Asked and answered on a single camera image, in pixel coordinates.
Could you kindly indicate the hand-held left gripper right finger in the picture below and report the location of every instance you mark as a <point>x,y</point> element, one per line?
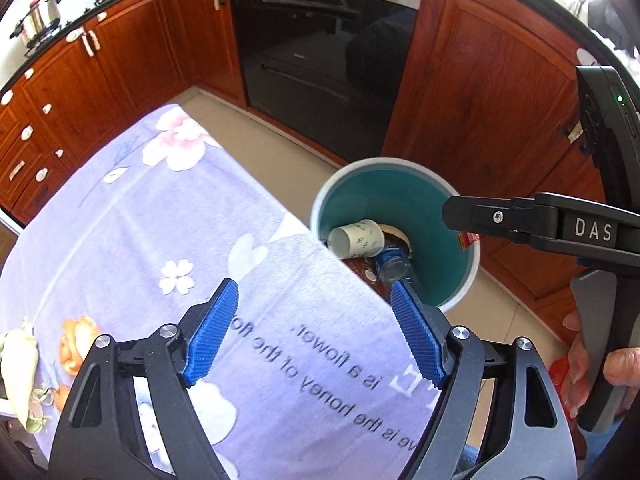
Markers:
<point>417,335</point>

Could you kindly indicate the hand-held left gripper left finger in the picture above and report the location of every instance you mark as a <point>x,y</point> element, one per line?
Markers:
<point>210,335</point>

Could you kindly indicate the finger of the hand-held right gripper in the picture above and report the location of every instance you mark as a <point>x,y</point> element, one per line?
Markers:
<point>480,217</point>

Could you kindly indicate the clear plastic water bottle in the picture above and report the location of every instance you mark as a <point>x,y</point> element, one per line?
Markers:
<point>395,262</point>

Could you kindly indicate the teal and white bin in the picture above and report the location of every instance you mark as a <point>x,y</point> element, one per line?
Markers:
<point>380,195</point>

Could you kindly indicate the white printed paper cup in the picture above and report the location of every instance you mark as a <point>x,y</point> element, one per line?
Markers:
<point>355,237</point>

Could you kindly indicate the person's right hand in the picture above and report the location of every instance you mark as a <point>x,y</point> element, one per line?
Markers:
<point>625,367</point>

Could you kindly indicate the purple floral tablecloth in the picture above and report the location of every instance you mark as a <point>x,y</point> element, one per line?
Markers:
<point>150,240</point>

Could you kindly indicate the orange peel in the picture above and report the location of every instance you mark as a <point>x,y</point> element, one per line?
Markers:
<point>80,345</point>

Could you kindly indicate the black built-in oven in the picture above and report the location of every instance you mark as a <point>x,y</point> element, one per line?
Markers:
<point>320,70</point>

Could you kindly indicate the steel cooking pot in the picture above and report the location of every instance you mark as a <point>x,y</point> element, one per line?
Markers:
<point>40,17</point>

